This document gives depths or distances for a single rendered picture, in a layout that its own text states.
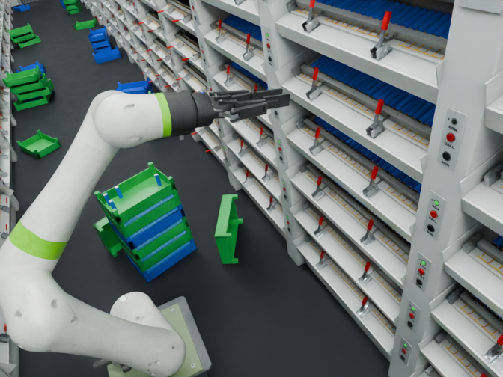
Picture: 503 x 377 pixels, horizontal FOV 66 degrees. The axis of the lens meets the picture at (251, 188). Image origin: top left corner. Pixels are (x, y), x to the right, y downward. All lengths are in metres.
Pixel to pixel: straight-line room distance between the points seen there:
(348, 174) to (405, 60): 0.43
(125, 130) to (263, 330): 1.18
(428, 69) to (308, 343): 1.18
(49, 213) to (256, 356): 1.04
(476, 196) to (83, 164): 0.81
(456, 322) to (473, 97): 0.60
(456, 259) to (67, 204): 0.88
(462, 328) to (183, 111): 0.85
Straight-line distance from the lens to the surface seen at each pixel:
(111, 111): 0.79
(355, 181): 1.18
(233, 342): 1.73
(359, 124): 1.06
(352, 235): 1.30
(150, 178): 1.96
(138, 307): 1.25
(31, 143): 3.72
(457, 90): 0.78
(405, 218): 1.08
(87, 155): 0.92
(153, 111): 0.80
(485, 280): 0.99
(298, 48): 1.32
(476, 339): 1.14
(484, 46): 0.73
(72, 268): 2.31
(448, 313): 1.16
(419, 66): 0.87
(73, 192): 0.94
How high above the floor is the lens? 1.49
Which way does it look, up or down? 39 degrees down
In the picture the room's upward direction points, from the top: 10 degrees counter-clockwise
